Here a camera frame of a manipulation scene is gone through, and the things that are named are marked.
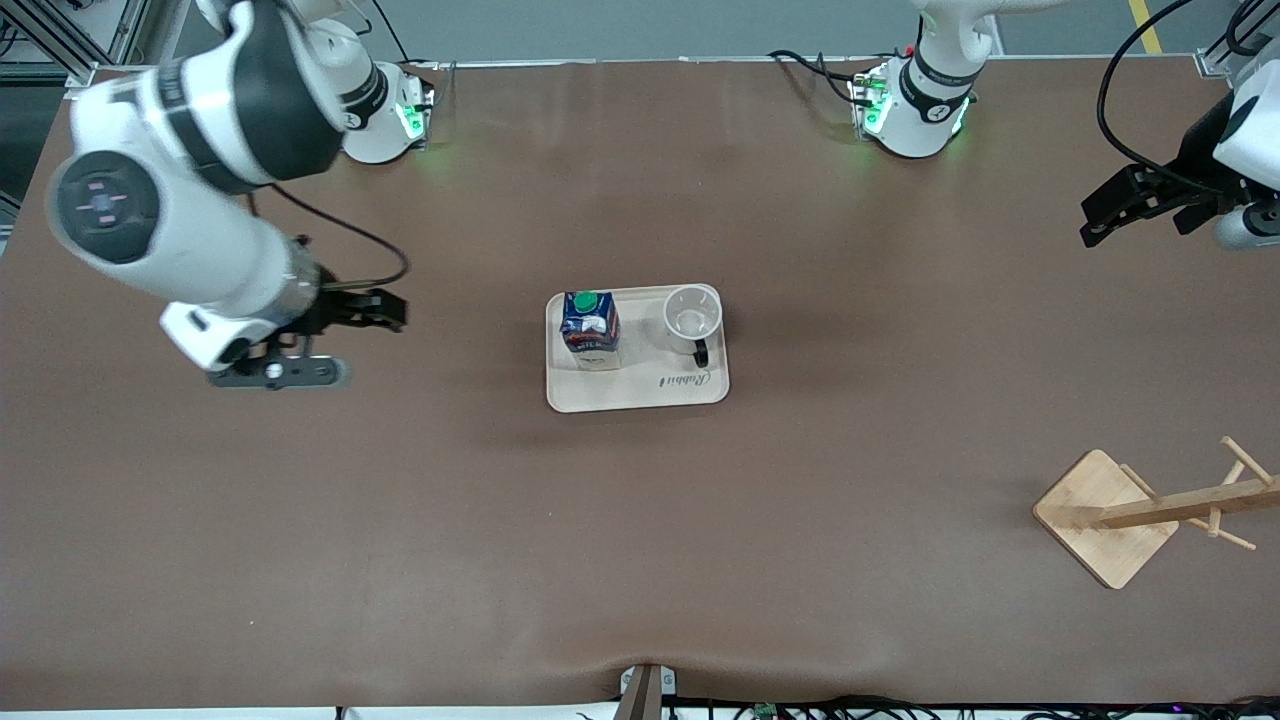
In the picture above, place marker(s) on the grey metal table bracket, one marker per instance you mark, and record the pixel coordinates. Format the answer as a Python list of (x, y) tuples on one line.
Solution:
[(645, 695)]

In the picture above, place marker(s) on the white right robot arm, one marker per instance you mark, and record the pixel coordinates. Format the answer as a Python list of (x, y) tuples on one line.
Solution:
[(200, 230)]

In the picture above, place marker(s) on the blue milk carton green cap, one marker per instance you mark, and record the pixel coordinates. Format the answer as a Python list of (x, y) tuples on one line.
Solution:
[(590, 330)]

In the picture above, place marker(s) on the white rabbit print tray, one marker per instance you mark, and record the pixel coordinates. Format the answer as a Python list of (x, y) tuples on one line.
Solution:
[(640, 390)]

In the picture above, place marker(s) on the aluminium frame profile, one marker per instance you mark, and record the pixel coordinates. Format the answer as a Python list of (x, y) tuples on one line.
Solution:
[(40, 30), (1215, 62)]

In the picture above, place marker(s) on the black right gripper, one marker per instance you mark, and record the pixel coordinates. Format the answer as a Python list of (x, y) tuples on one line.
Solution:
[(334, 306)]

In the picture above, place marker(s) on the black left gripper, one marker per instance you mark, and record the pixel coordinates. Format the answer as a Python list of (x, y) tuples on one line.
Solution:
[(1196, 152)]

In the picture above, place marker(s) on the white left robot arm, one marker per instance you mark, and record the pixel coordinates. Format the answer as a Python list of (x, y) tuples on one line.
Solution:
[(925, 110)]

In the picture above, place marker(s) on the wooden mug tree stand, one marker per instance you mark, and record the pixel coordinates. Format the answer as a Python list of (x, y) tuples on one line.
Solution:
[(1105, 530)]

